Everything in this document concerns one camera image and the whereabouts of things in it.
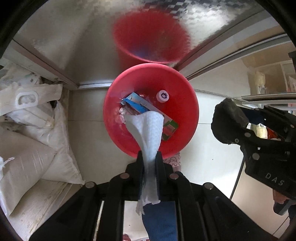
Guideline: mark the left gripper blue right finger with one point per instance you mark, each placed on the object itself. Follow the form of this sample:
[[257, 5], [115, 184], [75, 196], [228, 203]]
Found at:
[[158, 167]]

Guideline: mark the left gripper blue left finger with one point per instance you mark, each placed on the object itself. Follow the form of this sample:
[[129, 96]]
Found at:
[[140, 172]]

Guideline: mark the white tissue pack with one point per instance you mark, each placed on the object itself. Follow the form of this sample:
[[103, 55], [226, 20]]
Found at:
[[149, 147]]

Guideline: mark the blue toothbrush blister pack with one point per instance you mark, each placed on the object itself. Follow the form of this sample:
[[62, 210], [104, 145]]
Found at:
[[138, 113]]

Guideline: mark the grey rag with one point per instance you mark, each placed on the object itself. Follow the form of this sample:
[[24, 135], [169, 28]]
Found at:
[[229, 122]]

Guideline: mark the clear plastic bottle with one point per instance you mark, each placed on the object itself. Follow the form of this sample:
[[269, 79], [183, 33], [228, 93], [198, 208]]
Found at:
[[162, 96]]

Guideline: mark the red trash bucket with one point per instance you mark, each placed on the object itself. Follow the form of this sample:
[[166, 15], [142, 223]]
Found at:
[[157, 88]]

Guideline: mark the person right hand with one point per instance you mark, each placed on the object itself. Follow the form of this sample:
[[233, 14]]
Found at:
[[280, 202]]

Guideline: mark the right pink slipper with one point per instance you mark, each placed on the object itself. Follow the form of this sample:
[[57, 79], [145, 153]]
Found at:
[[175, 162]]

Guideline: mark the person blue trouser legs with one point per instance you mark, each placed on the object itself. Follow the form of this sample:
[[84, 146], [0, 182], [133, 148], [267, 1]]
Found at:
[[160, 221]]

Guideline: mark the white plastic sack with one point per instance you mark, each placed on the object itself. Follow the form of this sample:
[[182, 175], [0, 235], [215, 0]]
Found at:
[[39, 147]]

